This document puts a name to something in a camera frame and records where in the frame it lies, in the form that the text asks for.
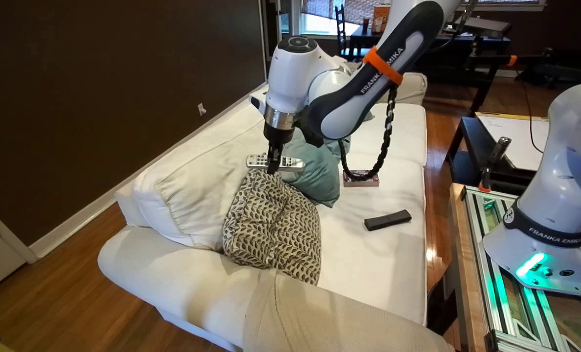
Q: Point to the teal velvet pillow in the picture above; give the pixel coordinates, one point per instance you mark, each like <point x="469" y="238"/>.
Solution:
<point x="320" y="177"/>

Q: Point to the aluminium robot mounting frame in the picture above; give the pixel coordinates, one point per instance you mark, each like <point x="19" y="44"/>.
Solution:
<point x="520" y="320"/>

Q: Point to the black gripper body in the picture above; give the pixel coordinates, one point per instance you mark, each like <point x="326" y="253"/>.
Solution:
<point x="277" y="138"/>

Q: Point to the white couch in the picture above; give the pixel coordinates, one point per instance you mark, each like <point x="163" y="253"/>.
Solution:
<point x="326" y="261"/>

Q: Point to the small dark booklet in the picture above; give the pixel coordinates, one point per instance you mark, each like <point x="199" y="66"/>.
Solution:
<point x="361" y="181"/>

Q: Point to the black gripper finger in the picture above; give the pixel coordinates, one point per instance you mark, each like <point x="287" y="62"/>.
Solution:
<point x="277" y="163"/>
<point x="271" y="163"/>

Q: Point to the black white patterned pillow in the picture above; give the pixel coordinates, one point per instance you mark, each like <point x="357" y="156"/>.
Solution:
<point x="275" y="228"/>

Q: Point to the black remote control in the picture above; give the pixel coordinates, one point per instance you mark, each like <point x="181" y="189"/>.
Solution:
<point x="388" y="220"/>

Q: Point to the silver remote control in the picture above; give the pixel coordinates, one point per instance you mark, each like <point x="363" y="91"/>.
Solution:
<point x="285" y="165"/>

